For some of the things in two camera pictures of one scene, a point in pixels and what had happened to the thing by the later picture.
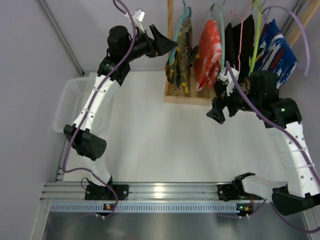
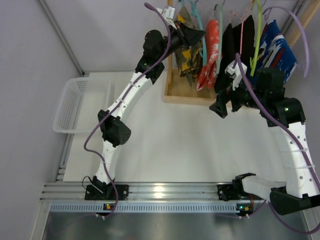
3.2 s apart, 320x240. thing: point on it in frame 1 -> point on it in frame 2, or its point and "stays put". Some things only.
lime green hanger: x=252 y=64 stays put
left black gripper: x=153 y=46 -> x=184 y=35
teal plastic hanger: x=179 y=26 -> x=203 y=51
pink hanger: x=242 y=19 stays put
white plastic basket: x=72 y=101 stays put
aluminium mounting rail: x=149 y=192 stays put
